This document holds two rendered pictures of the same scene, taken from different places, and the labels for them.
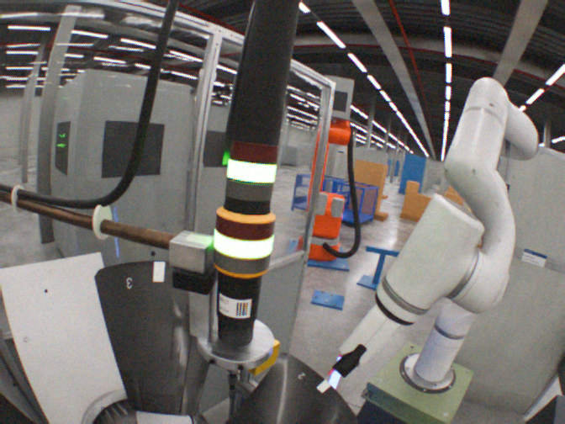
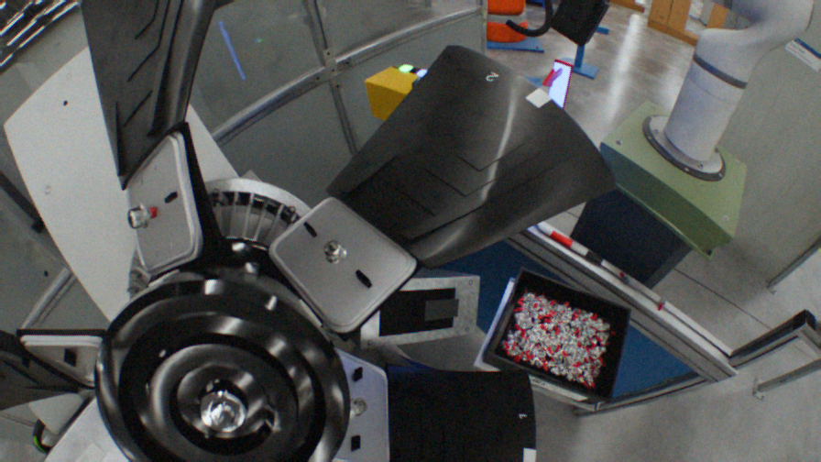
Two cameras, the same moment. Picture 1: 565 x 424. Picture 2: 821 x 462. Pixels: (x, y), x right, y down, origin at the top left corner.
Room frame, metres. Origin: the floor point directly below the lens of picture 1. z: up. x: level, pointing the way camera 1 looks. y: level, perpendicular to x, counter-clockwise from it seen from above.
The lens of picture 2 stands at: (0.10, -0.05, 1.34)
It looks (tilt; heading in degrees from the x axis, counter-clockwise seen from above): 53 degrees down; 14
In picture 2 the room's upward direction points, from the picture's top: 10 degrees counter-clockwise
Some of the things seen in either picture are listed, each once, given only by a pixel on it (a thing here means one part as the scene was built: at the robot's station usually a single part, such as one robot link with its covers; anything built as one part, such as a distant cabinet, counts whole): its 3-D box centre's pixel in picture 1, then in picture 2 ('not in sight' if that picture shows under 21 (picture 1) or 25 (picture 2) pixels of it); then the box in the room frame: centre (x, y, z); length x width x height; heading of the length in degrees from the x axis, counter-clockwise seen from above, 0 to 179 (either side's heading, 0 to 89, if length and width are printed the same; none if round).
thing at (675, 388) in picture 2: not in sight; (624, 400); (0.16, -0.61, 0.39); 0.04 x 0.04 x 0.78; 53
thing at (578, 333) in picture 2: not in sight; (558, 340); (0.25, -0.23, 0.84); 0.19 x 0.14 x 0.05; 67
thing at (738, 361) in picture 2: not in sight; (769, 344); (0.16, -0.61, 0.96); 0.03 x 0.03 x 0.20; 53
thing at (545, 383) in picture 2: not in sight; (558, 338); (0.25, -0.23, 0.85); 0.22 x 0.17 x 0.07; 67
